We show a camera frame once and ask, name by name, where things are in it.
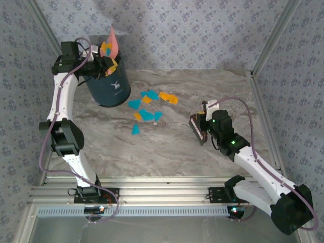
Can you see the blue paper scrap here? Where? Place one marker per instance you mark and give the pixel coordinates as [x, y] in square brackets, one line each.
[108, 51]
[135, 130]
[146, 115]
[158, 115]
[134, 104]
[153, 95]

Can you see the aluminium frame post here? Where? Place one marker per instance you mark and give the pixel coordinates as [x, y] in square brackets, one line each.
[275, 38]
[53, 38]

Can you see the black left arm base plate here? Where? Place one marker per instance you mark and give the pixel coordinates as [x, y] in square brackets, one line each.
[114, 193]

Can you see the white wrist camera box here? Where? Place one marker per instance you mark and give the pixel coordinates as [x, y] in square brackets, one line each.
[95, 50]
[211, 108]

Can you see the left controller board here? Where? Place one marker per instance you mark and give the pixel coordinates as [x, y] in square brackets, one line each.
[95, 209]

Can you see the pink plastic dustpan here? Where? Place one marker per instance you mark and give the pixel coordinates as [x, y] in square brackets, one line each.
[114, 45]

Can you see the black pink hand brush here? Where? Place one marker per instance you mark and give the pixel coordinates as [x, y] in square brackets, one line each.
[196, 127]

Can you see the aluminium frame leg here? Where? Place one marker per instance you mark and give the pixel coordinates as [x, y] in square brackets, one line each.
[25, 222]

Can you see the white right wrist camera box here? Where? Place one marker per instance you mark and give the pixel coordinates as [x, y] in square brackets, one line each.
[211, 108]

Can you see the right controller board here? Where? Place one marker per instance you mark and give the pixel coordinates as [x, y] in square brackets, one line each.
[235, 210]

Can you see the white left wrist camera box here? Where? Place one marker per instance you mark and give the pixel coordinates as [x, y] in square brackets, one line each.
[95, 50]

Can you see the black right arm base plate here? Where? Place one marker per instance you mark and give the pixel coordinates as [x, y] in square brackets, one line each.
[215, 195]

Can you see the dark blue waste bin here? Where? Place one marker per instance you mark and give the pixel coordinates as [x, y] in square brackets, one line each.
[111, 88]

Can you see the controller board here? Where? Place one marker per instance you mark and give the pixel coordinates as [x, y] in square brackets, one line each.
[95, 209]
[235, 210]

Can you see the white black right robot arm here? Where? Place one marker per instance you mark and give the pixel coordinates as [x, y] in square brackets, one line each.
[258, 169]

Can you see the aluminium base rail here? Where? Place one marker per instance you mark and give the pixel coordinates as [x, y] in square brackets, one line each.
[164, 195]

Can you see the aluminium table side rail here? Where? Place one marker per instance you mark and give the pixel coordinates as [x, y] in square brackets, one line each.
[261, 101]
[69, 93]

